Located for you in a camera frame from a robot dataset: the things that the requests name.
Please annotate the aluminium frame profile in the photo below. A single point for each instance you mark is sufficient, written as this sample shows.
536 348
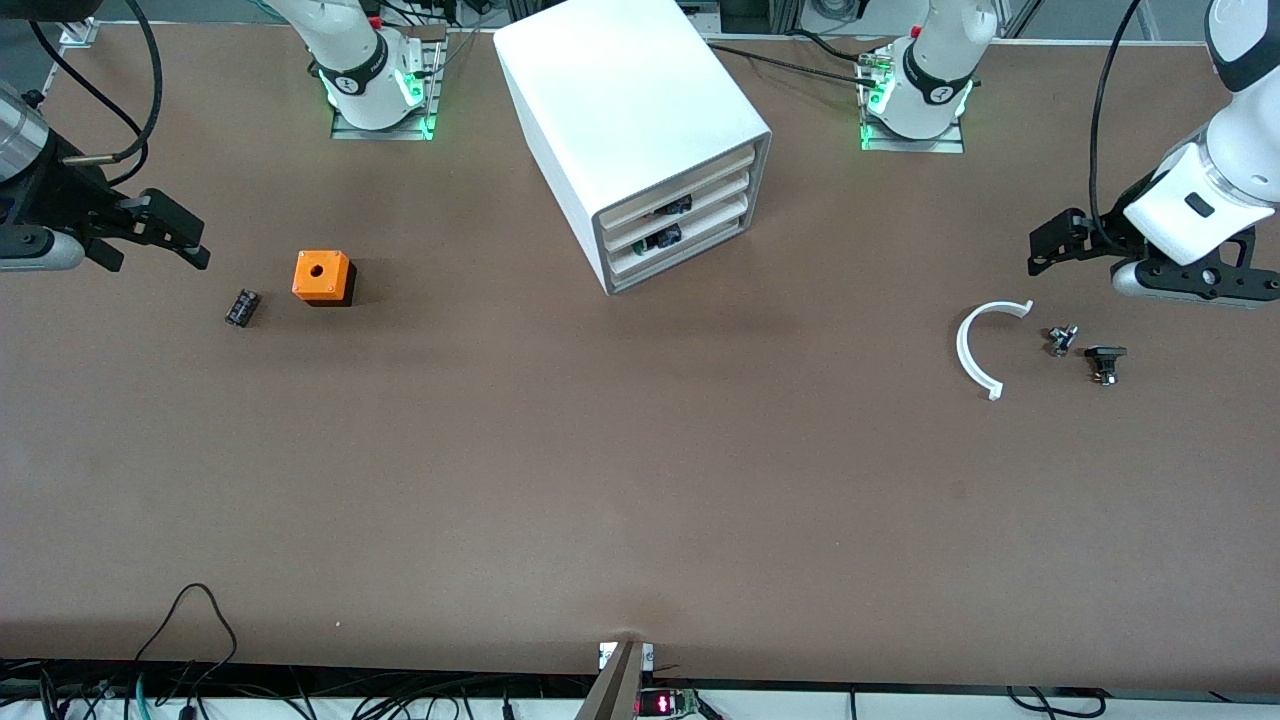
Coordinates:
76 33

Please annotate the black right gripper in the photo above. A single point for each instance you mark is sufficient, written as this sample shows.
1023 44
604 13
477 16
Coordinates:
62 203

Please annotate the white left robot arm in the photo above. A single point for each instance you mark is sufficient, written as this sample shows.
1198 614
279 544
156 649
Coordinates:
1190 200

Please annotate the orange box with hole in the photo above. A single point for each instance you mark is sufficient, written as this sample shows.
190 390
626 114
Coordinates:
320 272

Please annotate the white drawer with black part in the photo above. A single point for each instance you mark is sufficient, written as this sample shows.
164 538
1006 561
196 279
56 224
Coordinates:
720 195

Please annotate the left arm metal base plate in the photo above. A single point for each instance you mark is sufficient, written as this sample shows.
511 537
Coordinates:
950 146

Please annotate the white curved plastic arc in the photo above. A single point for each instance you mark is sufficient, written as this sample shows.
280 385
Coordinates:
962 350

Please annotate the white drawer cabinet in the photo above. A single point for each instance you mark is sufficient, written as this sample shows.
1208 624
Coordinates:
620 90

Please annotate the device with red display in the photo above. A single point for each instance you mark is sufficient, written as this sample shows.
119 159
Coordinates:
665 704

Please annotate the black switch component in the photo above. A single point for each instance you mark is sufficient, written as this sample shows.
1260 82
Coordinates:
1105 355

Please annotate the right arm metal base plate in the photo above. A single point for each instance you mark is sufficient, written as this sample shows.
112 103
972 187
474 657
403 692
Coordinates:
350 133

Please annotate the small black electronic component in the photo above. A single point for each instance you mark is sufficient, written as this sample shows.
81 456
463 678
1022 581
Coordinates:
243 308

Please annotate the small grey metal component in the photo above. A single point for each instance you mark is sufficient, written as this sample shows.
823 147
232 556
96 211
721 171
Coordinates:
1061 341

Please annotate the green push button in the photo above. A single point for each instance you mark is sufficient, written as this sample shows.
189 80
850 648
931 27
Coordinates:
663 238

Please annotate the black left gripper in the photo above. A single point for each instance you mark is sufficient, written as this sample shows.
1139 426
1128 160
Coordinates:
1108 239

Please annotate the black part inside drawer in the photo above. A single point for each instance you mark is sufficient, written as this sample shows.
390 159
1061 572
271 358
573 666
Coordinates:
672 206

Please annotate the white drawer with button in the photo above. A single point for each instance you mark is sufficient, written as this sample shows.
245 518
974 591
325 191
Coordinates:
720 214

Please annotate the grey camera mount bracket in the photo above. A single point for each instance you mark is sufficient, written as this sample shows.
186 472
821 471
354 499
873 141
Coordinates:
615 690

